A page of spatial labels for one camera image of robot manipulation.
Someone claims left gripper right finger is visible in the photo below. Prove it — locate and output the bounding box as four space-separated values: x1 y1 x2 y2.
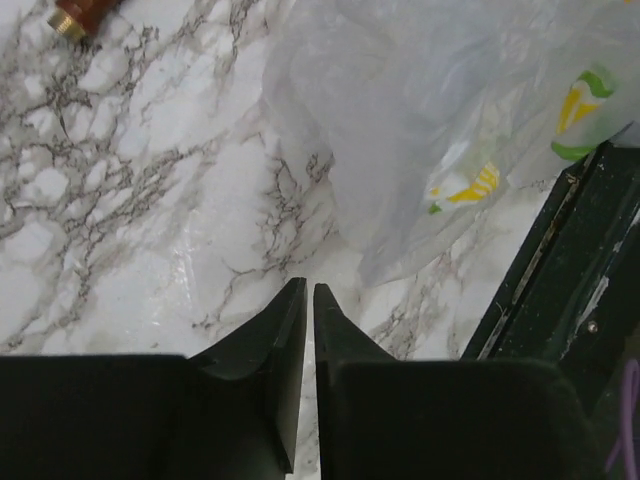
313 284 605 479

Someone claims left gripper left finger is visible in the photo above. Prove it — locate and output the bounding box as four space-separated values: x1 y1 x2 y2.
1 278 307 479

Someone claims clear plastic lemon-print bag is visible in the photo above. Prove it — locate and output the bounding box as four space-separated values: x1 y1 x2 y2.
263 1 639 286

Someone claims brown toy faucet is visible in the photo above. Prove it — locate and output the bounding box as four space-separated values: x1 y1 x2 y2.
47 0 122 44

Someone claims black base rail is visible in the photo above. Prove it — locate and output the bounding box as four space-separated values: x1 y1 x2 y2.
462 143 639 414

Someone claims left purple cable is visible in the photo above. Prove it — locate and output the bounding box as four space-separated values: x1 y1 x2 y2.
603 359 640 476

